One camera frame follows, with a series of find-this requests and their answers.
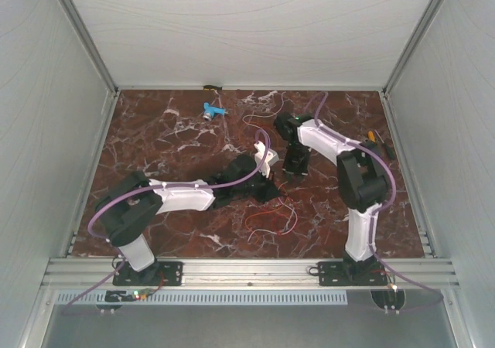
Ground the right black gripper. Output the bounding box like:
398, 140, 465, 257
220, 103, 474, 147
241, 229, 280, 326
282, 142, 311, 183

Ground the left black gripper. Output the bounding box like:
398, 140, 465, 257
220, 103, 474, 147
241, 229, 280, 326
233, 165, 282, 205

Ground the red wire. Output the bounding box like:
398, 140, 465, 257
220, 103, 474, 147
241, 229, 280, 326
245, 185, 299, 237

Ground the white wire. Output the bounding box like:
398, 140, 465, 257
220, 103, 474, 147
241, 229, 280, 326
241, 90, 299, 244

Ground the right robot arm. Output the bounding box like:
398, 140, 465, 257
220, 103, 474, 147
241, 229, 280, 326
274, 112, 394, 285

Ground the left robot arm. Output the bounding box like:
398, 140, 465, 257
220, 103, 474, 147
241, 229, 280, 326
95, 151, 282, 285

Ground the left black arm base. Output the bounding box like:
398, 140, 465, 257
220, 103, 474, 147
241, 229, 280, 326
112, 261, 183, 287

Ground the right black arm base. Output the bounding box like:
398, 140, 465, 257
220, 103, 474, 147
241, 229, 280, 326
316, 259, 388, 287

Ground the blue connector plug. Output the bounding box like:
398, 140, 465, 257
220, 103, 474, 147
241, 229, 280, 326
203, 102, 228, 121

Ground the black yellow edge clip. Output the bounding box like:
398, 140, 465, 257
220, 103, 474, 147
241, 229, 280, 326
203, 85, 223, 90

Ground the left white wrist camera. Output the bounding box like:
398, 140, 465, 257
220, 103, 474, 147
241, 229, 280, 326
254, 142, 279, 178

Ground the yellow handled screwdriver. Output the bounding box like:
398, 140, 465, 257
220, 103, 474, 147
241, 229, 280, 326
367, 131, 376, 143

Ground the black handled screwdriver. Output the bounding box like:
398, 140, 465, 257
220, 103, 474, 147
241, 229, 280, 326
382, 142, 396, 160

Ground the slotted grey cable duct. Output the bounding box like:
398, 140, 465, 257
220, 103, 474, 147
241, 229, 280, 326
54, 289, 348, 305

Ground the aluminium front rail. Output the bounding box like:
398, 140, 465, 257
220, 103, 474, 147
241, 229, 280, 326
41, 257, 459, 289

